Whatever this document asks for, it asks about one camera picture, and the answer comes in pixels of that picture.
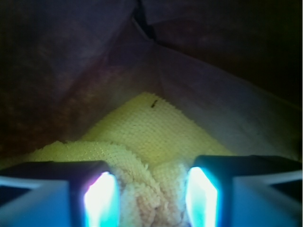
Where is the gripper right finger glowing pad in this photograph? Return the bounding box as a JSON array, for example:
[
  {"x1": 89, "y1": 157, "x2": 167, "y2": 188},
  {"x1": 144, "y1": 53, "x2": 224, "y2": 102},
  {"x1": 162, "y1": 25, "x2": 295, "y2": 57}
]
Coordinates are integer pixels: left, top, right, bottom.
[{"x1": 186, "y1": 155, "x2": 303, "y2": 227}]

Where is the brown paper bag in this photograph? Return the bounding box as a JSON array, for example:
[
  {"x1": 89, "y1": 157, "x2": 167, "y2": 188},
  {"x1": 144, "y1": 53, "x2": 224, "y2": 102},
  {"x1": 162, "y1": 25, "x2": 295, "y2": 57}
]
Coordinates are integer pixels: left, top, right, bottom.
[{"x1": 0, "y1": 0, "x2": 303, "y2": 160}]

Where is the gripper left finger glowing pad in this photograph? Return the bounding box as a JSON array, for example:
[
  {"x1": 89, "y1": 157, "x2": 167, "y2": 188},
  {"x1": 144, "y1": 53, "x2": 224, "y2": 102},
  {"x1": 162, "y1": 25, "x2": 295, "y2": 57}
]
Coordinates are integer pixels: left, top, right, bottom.
[{"x1": 0, "y1": 161, "x2": 120, "y2": 227}]

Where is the yellow cloth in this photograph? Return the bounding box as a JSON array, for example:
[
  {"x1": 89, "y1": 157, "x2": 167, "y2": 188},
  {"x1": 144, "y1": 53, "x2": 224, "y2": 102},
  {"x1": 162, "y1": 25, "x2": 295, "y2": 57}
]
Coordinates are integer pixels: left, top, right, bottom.
[{"x1": 27, "y1": 93, "x2": 231, "y2": 227}]

